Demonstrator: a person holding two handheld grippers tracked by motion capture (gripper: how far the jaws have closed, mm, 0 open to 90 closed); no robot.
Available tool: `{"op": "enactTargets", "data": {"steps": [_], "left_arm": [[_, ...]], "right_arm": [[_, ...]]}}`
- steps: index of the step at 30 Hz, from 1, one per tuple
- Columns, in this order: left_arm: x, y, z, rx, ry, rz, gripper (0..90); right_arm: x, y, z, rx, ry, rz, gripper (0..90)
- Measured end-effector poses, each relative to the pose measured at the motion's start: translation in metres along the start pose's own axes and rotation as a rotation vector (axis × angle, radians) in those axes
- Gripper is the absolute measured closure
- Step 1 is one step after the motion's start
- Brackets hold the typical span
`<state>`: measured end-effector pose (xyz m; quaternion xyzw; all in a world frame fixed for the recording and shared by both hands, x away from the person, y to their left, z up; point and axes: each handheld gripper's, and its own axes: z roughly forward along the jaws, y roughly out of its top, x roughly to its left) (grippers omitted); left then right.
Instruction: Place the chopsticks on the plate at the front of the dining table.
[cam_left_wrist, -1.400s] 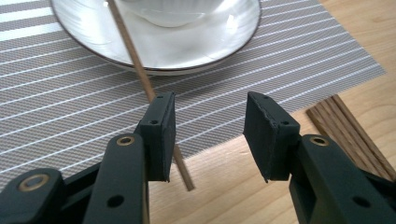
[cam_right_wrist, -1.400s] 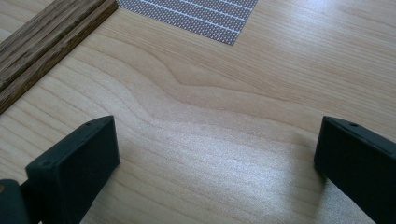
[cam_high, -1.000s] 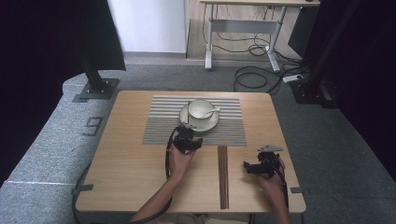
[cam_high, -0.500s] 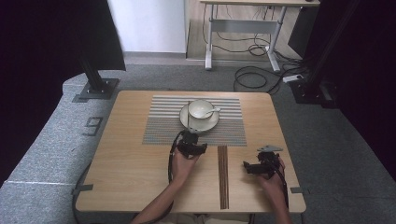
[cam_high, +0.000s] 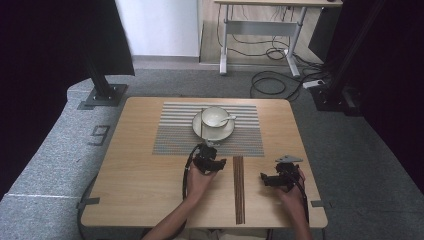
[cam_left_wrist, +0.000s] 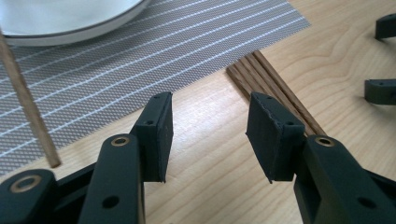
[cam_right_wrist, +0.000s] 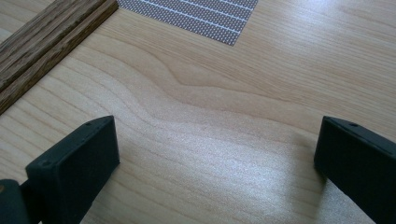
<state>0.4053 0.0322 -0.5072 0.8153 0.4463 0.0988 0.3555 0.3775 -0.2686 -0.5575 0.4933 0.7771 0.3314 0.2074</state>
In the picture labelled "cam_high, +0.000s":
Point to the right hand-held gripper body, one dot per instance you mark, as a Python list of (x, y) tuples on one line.
[(286, 170)]

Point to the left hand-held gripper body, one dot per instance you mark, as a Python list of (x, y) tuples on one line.
[(205, 156)]

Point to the white round plate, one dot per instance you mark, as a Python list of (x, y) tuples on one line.
[(213, 133)]

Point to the person's left hand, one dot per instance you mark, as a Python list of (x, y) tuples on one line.
[(196, 183)]

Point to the person's right hand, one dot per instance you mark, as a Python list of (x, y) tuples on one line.
[(293, 198)]

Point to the striped woven placemat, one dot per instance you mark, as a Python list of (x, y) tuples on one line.
[(173, 143)]

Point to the white bowl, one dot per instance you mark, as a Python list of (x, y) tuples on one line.
[(211, 116)]

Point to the grey tape piece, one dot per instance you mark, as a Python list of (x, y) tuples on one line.
[(316, 203), (90, 201)]

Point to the white ceramic spoon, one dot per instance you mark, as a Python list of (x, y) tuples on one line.
[(230, 117)]

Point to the black metal stand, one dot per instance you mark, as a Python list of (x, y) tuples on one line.
[(333, 100)]

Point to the white power strip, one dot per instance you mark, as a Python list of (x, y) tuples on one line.
[(313, 84)]

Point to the black stand base left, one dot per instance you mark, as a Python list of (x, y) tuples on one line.
[(103, 90)]

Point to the black curtain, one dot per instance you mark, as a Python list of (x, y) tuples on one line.
[(400, 66), (40, 66)]

